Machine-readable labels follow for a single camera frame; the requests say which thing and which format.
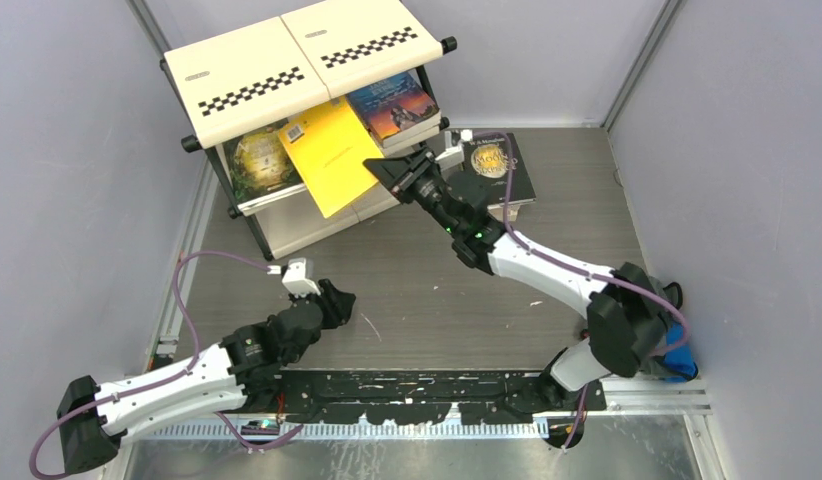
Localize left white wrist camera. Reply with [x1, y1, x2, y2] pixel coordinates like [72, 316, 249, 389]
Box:
[266, 257, 322, 298]

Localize blue Jane Eyre book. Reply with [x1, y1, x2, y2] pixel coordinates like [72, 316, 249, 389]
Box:
[346, 72, 442, 148]

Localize yellow book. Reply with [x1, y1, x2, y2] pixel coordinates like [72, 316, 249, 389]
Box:
[278, 96, 384, 218]

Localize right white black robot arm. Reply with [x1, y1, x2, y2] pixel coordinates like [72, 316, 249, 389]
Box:
[363, 149, 686, 411]

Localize grey cloth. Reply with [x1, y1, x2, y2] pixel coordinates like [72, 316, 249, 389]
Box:
[649, 276, 684, 310]

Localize blue cloth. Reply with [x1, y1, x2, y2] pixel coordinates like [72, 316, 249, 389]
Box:
[652, 344, 699, 383]

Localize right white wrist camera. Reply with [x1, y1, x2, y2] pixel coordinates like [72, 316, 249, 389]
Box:
[436, 129, 474, 169]

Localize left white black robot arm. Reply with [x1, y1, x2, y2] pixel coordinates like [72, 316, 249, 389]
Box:
[57, 279, 356, 475]

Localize cream three-tier shelf rack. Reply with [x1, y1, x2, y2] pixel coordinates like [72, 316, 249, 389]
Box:
[161, 1, 457, 260]

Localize green gold cover book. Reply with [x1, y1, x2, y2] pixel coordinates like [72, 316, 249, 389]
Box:
[216, 124, 306, 216]

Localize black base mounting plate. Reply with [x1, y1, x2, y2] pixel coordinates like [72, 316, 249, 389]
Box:
[234, 370, 607, 447]

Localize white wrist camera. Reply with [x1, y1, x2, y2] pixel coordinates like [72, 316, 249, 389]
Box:
[266, 257, 322, 298]
[436, 129, 474, 169]

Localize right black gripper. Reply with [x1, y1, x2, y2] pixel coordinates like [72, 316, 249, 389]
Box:
[363, 146, 461, 238]

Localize black Moon Sixpence book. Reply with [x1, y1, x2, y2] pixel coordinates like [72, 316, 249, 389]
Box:
[462, 132, 536, 209]

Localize aluminium rail frame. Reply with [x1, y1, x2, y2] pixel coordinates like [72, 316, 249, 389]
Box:
[103, 370, 726, 479]

